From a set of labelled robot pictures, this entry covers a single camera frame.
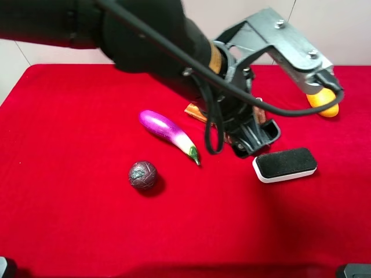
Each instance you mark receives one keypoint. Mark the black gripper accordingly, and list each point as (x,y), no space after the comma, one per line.
(237,71)

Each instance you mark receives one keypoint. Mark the purple toy eggplant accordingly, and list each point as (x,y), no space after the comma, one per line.
(164,128)

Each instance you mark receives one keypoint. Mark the black white board eraser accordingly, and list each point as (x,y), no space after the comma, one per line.
(284,165)

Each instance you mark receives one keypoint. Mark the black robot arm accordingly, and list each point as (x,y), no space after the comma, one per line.
(88,25)

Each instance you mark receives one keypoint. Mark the brown cloth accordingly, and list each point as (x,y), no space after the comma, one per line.
(242,122)

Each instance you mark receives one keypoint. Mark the orange toy waffle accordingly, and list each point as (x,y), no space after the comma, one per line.
(194,112)

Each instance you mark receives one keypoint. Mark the orange toy mango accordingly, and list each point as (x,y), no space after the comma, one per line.
(321,98)

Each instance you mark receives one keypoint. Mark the dark purple ball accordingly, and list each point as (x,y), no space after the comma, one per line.
(143,175)

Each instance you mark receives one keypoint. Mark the red velvet tablecloth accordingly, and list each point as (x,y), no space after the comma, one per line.
(71,133)

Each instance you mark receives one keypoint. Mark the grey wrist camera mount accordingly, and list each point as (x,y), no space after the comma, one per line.
(266,32)

